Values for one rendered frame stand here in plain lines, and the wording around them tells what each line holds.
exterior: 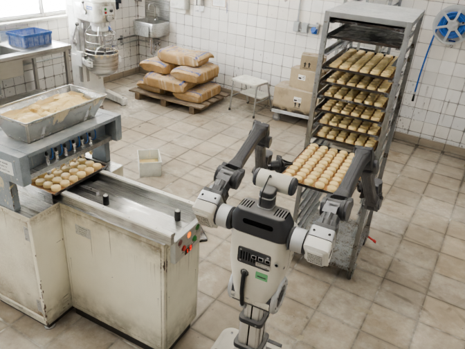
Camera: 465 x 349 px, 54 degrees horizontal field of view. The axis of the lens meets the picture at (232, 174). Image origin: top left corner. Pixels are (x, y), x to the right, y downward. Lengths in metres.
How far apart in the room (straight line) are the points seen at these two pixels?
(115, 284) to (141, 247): 0.39
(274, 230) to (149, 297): 1.06
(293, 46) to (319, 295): 3.82
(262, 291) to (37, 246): 1.31
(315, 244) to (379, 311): 1.78
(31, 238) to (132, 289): 0.58
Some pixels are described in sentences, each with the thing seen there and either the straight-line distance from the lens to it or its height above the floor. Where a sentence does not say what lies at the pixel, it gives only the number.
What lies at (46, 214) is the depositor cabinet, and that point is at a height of 0.81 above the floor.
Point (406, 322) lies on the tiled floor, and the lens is 3.34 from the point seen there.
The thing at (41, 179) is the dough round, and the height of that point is 0.92.
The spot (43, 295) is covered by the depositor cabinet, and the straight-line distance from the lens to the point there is 2.84.
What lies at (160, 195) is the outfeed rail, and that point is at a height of 0.88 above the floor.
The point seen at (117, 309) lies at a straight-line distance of 2.76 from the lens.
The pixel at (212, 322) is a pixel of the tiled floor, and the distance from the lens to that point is 3.02.
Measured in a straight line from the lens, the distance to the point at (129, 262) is 2.46.
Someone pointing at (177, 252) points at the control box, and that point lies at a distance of 2.30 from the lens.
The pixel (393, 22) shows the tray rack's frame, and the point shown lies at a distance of 2.73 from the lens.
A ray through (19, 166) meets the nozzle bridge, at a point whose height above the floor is 1.13.
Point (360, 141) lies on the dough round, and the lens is 3.01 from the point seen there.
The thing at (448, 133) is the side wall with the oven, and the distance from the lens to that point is 6.02.
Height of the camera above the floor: 2.19
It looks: 28 degrees down
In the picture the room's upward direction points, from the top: 4 degrees clockwise
